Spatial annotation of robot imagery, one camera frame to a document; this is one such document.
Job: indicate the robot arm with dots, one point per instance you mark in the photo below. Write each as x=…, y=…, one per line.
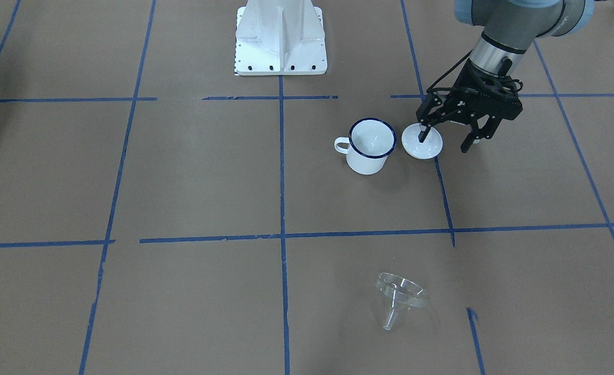
x=510, y=27

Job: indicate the white enamel cup blue rim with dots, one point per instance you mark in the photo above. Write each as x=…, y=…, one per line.
x=369, y=143

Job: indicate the clear glass funnel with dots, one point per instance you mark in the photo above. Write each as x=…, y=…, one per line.
x=401, y=295

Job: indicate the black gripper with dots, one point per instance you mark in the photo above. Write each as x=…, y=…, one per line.
x=438, y=110

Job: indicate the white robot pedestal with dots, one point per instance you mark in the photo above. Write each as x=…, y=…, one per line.
x=280, y=37

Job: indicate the white cup lid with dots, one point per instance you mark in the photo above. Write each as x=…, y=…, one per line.
x=429, y=148

